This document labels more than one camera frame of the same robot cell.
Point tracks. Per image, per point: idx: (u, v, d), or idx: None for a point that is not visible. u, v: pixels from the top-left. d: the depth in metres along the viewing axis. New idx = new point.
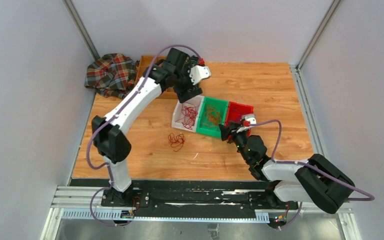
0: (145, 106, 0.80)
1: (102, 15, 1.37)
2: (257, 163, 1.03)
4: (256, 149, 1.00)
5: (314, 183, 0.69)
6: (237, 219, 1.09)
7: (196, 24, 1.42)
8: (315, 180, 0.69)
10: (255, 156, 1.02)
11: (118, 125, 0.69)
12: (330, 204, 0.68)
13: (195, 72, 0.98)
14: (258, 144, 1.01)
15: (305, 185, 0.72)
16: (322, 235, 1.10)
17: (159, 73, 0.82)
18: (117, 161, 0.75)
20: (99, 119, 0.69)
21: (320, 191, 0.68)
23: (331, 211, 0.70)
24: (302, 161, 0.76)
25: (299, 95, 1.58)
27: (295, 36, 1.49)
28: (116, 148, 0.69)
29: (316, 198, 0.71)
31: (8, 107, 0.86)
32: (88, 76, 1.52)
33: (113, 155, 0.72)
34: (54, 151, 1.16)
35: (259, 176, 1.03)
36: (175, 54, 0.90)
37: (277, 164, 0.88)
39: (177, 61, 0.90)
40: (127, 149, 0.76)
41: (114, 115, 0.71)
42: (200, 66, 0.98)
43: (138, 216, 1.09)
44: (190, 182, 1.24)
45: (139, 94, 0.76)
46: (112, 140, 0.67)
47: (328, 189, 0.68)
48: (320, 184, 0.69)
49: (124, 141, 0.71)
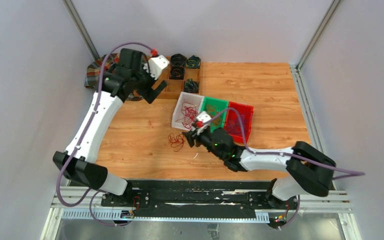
0: (108, 124, 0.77)
1: (101, 15, 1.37)
2: (233, 155, 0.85)
4: (223, 141, 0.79)
5: (303, 171, 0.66)
6: (237, 219, 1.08)
7: (196, 24, 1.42)
8: (303, 168, 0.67)
10: (225, 149, 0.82)
11: (83, 156, 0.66)
12: (321, 189, 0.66)
13: (152, 64, 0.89)
14: (223, 135, 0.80)
15: (294, 175, 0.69)
16: (322, 235, 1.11)
17: (113, 83, 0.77)
18: (96, 187, 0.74)
20: (59, 155, 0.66)
21: (310, 178, 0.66)
23: (323, 195, 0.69)
24: (287, 151, 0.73)
25: (299, 95, 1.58)
27: (295, 36, 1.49)
28: (89, 178, 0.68)
29: (307, 185, 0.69)
31: (8, 107, 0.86)
32: (88, 76, 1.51)
33: (90, 185, 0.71)
34: (54, 151, 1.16)
35: (237, 167, 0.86)
36: (128, 55, 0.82)
37: (257, 155, 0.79)
39: (131, 62, 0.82)
40: (102, 173, 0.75)
41: (75, 147, 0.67)
42: (154, 58, 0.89)
43: (138, 216, 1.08)
44: (190, 182, 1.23)
45: (97, 115, 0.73)
46: (82, 173, 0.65)
47: (316, 174, 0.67)
48: (309, 171, 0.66)
49: (95, 169, 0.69)
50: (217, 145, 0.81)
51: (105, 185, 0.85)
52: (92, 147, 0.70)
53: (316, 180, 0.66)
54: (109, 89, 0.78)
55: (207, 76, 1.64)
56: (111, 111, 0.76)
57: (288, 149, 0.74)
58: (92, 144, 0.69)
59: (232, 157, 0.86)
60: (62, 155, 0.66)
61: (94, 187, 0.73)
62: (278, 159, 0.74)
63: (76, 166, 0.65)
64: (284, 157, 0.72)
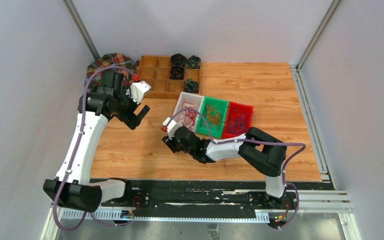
0: (96, 143, 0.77)
1: (101, 15, 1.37)
2: (201, 148, 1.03)
4: (184, 136, 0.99)
5: (250, 153, 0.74)
6: (237, 219, 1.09)
7: (196, 24, 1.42)
8: (250, 150, 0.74)
10: (190, 144, 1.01)
11: (76, 180, 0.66)
12: (270, 168, 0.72)
13: (134, 90, 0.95)
14: (184, 131, 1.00)
15: (246, 159, 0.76)
16: (322, 235, 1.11)
17: (96, 101, 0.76)
18: (93, 210, 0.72)
20: (50, 183, 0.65)
21: (257, 158, 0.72)
23: (277, 175, 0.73)
24: (241, 137, 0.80)
25: (299, 95, 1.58)
27: (295, 35, 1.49)
28: (85, 200, 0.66)
29: (259, 167, 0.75)
31: (8, 107, 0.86)
32: (88, 76, 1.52)
33: (86, 208, 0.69)
34: (54, 152, 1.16)
35: (206, 159, 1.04)
36: (110, 77, 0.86)
37: (218, 144, 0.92)
39: (113, 83, 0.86)
40: (97, 194, 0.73)
41: (66, 171, 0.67)
42: (136, 83, 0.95)
43: (138, 216, 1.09)
44: (190, 182, 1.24)
45: (84, 136, 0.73)
46: (77, 196, 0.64)
47: (264, 154, 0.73)
48: (256, 153, 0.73)
49: (89, 190, 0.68)
50: (182, 141, 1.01)
51: (104, 199, 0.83)
52: (84, 169, 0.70)
53: (262, 159, 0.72)
54: (92, 108, 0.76)
55: (207, 76, 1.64)
56: (98, 130, 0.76)
57: (242, 135, 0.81)
58: (83, 165, 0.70)
59: (200, 150, 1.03)
60: (53, 183, 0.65)
61: (92, 209, 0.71)
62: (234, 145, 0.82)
63: (69, 191, 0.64)
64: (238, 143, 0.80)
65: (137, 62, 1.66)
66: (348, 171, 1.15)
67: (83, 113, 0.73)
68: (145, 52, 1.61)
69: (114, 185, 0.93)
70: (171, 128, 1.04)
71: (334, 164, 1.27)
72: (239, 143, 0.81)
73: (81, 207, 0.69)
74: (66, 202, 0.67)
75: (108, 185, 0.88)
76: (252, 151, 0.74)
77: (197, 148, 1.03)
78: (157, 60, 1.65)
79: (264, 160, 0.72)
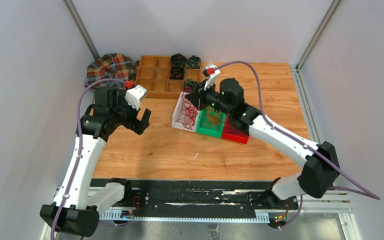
0: (94, 166, 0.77)
1: (102, 15, 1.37)
2: (243, 114, 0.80)
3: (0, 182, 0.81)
4: (231, 91, 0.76)
5: (319, 172, 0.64)
6: (237, 219, 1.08)
7: (196, 24, 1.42)
8: (319, 169, 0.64)
10: (233, 102, 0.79)
11: (73, 205, 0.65)
12: (319, 191, 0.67)
13: (130, 97, 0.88)
14: (234, 86, 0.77)
15: (306, 171, 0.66)
16: (322, 235, 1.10)
17: (94, 124, 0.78)
18: (91, 235, 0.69)
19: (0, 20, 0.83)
20: (47, 209, 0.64)
21: (319, 180, 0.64)
23: (315, 196, 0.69)
24: (311, 145, 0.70)
25: (299, 95, 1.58)
27: (295, 35, 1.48)
28: (84, 224, 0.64)
29: (309, 183, 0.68)
31: (8, 106, 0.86)
32: (88, 76, 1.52)
33: (83, 233, 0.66)
34: (54, 151, 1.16)
35: (242, 125, 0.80)
36: (102, 93, 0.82)
37: (274, 129, 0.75)
39: (107, 101, 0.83)
40: (95, 218, 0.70)
41: (63, 196, 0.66)
42: (130, 90, 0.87)
43: (138, 216, 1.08)
44: (190, 182, 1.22)
45: (82, 160, 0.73)
46: (75, 221, 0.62)
47: (325, 178, 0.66)
48: (322, 175, 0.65)
49: (87, 214, 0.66)
50: (224, 95, 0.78)
51: (102, 210, 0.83)
52: (81, 192, 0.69)
53: (322, 183, 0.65)
54: (90, 131, 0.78)
55: None
56: (95, 153, 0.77)
57: (313, 144, 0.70)
58: (81, 189, 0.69)
59: (239, 115, 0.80)
60: (50, 209, 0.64)
61: (90, 233, 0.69)
62: (299, 148, 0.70)
63: (66, 216, 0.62)
64: (306, 150, 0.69)
65: (137, 62, 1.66)
66: (348, 170, 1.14)
67: (81, 137, 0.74)
68: (145, 52, 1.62)
69: (113, 194, 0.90)
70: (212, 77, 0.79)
71: None
72: (306, 152, 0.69)
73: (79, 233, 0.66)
74: (62, 227, 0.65)
75: (105, 196, 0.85)
76: (321, 170, 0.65)
77: (236, 111, 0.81)
78: (157, 60, 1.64)
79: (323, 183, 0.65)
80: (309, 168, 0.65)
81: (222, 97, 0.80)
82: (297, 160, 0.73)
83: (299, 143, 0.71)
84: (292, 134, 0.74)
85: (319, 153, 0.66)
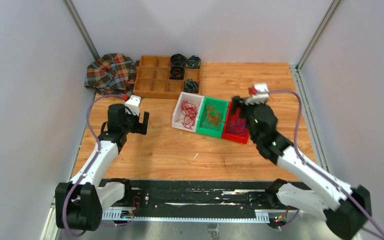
0: (108, 163, 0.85)
1: (102, 15, 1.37)
2: (272, 143, 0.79)
3: None
4: (264, 121, 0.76)
5: (352, 219, 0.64)
6: (237, 219, 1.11)
7: (196, 24, 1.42)
8: (353, 215, 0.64)
10: (265, 132, 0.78)
11: (88, 182, 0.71)
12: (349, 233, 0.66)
13: (129, 108, 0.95)
14: (268, 115, 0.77)
15: (339, 212, 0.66)
16: (322, 235, 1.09)
17: (111, 138, 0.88)
18: (94, 227, 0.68)
19: (1, 20, 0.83)
20: (63, 186, 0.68)
21: (350, 224, 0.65)
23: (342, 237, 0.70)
24: (345, 188, 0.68)
25: (299, 95, 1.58)
27: (295, 35, 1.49)
28: (91, 208, 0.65)
29: (338, 224, 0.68)
31: (8, 107, 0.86)
32: (88, 76, 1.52)
33: (88, 220, 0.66)
34: (54, 151, 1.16)
35: (271, 152, 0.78)
36: (114, 113, 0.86)
37: (306, 164, 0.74)
39: (119, 120, 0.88)
40: (98, 213, 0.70)
41: (81, 175, 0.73)
42: (127, 101, 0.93)
43: (138, 216, 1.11)
44: (190, 182, 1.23)
45: (100, 154, 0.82)
46: (85, 198, 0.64)
47: (356, 222, 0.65)
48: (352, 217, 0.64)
49: (96, 199, 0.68)
50: (257, 123, 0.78)
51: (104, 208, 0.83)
52: (96, 176, 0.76)
53: (353, 227, 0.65)
54: None
55: (207, 76, 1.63)
56: (111, 153, 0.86)
57: (346, 187, 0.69)
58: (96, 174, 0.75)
59: (269, 144, 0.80)
60: (66, 185, 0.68)
61: (93, 228, 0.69)
62: (332, 189, 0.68)
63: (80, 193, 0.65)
64: (338, 193, 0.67)
65: (137, 62, 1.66)
66: (348, 171, 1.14)
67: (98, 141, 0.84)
68: (145, 52, 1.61)
69: (113, 192, 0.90)
70: (253, 99, 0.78)
71: (334, 164, 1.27)
72: (339, 194, 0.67)
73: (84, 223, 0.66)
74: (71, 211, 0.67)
75: (107, 194, 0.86)
76: (352, 215, 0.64)
77: (267, 140, 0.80)
78: (157, 60, 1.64)
79: (353, 228, 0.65)
80: (341, 211, 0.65)
81: (256, 124, 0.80)
82: (326, 199, 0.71)
83: (332, 184, 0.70)
84: (324, 172, 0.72)
85: (353, 198, 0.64)
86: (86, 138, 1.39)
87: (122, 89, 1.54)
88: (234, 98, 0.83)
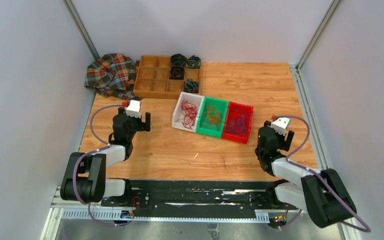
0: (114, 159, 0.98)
1: (102, 15, 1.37)
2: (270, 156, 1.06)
3: None
4: (265, 136, 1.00)
5: (315, 191, 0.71)
6: (237, 219, 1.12)
7: (196, 24, 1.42)
8: (316, 188, 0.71)
10: (265, 146, 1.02)
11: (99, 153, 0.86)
12: (321, 215, 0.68)
13: (131, 113, 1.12)
14: (270, 132, 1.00)
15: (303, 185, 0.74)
16: (322, 235, 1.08)
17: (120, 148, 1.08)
18: (96, 195, 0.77)
19: (1, 20, 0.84)
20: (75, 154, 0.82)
21: (316, 197, 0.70)
23: (320, 223, 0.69)
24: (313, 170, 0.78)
25: (299, 95, 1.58)
27: (295, 35, 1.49)
28: (99, 173, 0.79)
29: (310, 207, 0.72)
31: (7, 107, 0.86)
32: (88, 76, 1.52)
33: (93, 184, 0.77)
34: (54, 151, 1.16)
35: (268, 167, 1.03)
36: (119, 127, 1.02)
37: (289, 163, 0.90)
39: (124, 133, 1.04)
40: (102, 186, 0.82)
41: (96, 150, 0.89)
42: (128, 107, 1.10)
43: (138, 216, 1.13)
44: (190, 182, 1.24)
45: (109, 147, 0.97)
46: (97, 161, 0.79)
47: (323, 199, 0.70)
48: (321, 195, 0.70)
49: (104, 169, 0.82)
50: (260, 137, 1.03)
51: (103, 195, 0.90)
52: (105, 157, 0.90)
53: (319, 201, 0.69)
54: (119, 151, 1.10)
55: (207, 76, 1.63)
56: (117, 151, 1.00)
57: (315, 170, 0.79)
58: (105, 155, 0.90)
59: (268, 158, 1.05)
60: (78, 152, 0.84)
61: (95, 199, 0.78)
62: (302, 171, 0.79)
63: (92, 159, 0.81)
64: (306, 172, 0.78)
65: (137, 62, 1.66)
66: (348, 171, 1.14)
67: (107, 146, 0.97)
68: (145, 52, 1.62)
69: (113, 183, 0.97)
70: (275, 123, 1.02)
71: (334, 164, 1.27)
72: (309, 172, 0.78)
73: (89, 189, 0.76)
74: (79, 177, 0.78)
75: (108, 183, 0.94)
76: (317, 189, 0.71)
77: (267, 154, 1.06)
78: (157, 60, 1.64)
79: (321, 203, 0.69)
80: (304, 183, 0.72)
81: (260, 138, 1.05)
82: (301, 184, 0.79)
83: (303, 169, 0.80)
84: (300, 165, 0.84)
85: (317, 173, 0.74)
86: (86, 138, 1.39)
87: (122, 89, 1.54)
88: (266, 121, 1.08)
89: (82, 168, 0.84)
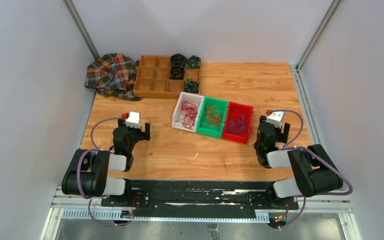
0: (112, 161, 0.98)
1: (102, 15, 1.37)
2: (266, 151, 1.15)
3: None
4: (264, 131, 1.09)
5: (301, 161, 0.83)
6: (237, 219, 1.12)
7: (196, 24, 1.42)
8: (302, 159, 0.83)
10: (264, 141, 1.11)
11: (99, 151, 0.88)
12: (308, 183, 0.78)
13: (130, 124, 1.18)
14: (268, 128, 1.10)
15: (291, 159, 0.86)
16: (322, 235, 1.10)
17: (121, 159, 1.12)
18: (97, 189, 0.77)
19: (0, 20, 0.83)
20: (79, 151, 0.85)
21: (302, 167, 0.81)
23: (307, 192, 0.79)
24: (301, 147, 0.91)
25: (299, 95, 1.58)
27: (295, 35, 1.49)
28: (101, 168, 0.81)
29: (299, 177, 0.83)
31: (7, 107, 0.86)
32: (88, 76, 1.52)
33: (94, 177, 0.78)
34: (54, 151, 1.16)
35: (264, 161, 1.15)
36: (119, 140, 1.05)
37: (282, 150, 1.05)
39: (124, 146, 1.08)
40: (103, 183, 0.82)
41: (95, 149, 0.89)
42: (128, 119, 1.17)
43: (138, 216, 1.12)
44: (190, 182, 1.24)
45: None
46: (100, 157, 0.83)
47: (308, 167, 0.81)
48: (306, 165, 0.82)
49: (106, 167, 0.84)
50: (260, 133, 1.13)
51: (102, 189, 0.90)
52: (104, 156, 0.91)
53: (304, 169, 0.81)
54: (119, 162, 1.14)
55: (207, 76, 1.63)
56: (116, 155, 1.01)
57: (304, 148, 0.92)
58: None
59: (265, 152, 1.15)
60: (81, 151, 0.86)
61: (95, 193, 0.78)
62: None
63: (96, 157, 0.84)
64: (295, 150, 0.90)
65: (137, 62, 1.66)
66: (348, 171, 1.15)
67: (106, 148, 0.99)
68: (145, 52, 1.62)
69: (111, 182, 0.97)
70: (271, 118, 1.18)
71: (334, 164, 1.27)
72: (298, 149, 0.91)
73: (90, 183, 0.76)
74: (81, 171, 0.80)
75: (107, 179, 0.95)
76: (302, 160, 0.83)
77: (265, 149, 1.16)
78: (157, 60, 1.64)
79: (307, 171, 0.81)
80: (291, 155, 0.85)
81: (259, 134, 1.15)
82: None
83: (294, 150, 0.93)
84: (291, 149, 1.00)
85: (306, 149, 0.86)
86: (86, 138, 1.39)
87: (122, 89, 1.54)
88: (262, 116, 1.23)
89: (85, 166, 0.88)
